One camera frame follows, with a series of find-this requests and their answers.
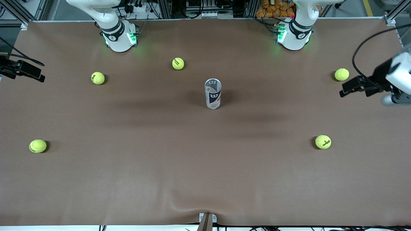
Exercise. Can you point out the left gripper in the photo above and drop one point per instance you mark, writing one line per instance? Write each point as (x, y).
(379, 76)

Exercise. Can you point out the clear Wilson tennis ball can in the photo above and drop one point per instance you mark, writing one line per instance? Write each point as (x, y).
(213, 99)

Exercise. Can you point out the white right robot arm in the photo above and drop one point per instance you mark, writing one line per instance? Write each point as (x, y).
(118, 41)

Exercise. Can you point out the yellow-green Wilson tennis ball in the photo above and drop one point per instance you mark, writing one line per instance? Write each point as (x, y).
(38, 146)
(98, 78)
(322, 142)
(178, 64)
(341, 74)

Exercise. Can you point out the green-lit control board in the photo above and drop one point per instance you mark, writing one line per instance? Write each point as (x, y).
(132, 37)
(280, 33)

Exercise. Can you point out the orange snack packets pile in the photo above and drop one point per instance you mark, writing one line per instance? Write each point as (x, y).
(273, 8)

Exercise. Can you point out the white power strip with plugs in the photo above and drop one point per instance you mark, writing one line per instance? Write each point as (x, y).
(138, 8)

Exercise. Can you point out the brown table cover mat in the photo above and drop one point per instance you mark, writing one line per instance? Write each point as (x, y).
(128, 179)

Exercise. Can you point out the silver corner bracket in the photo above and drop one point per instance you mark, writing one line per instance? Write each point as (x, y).
(24, 26)
(390, 21)

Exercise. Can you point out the aluminium frame strut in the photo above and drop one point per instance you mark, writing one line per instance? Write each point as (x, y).
(43, 9)
(395, 9)

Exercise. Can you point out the silver metal clamp bracket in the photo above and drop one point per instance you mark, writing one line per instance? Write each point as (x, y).
(214, 218)

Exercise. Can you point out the brown wooden post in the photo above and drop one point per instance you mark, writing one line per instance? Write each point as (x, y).
(205, 224)

